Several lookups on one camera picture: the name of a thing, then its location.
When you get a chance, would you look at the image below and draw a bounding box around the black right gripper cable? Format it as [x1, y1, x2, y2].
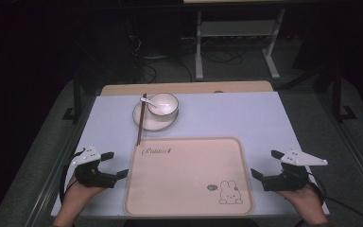
[307, 172, 363, 227]

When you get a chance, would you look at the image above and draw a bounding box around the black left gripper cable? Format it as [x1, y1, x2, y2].
[59, 150, 87, 204]

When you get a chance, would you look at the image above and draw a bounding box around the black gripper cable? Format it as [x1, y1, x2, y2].
[59, 150, 87, 204]
[307, 172, 363, 227]

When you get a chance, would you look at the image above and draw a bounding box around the black metal stand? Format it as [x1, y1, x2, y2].
[61, 69, 87, 125]
[331, 66, 359, 123]

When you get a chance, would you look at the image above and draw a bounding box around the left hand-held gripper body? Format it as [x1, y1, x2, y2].
[71, 145, 118, 189]

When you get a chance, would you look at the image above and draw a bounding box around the person's right hand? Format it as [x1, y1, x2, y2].
[276, 183, 326, 219]

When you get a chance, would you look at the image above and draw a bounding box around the white metal desk frame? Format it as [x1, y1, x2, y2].
[194, 8, 286, 81]

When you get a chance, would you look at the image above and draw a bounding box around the grey metal frame rail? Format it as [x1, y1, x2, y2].
[314, 94, 363, 202]
[24, 94, 97, 227]

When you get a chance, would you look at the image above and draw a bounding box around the white dark-rimmed plate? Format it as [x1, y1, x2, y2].
[131, 98, 180, 132]

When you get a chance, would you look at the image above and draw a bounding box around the dark brown chopstick pair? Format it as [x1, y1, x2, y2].
[135, 93, 148, 148]

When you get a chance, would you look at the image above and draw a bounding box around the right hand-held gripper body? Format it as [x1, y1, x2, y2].
[260, 148, 329, 193]

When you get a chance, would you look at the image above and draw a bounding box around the person's left hand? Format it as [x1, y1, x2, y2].
[60, 175, 107, 216]

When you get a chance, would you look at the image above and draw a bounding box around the pale blue table cover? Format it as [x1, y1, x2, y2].
[50, 91, 331, 219]

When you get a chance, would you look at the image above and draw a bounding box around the light wooden table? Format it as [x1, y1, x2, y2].
[100, 80, 275, 96]

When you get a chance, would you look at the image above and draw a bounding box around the white ceramic spoon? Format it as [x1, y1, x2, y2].
[139, 96, 161, 109]

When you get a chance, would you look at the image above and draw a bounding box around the pink rabbit print tray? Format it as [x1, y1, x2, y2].
[123, 136, 255, 218]

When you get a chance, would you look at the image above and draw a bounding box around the white dark-rimmed bowl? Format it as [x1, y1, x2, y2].
[147, 92, 181, 118]

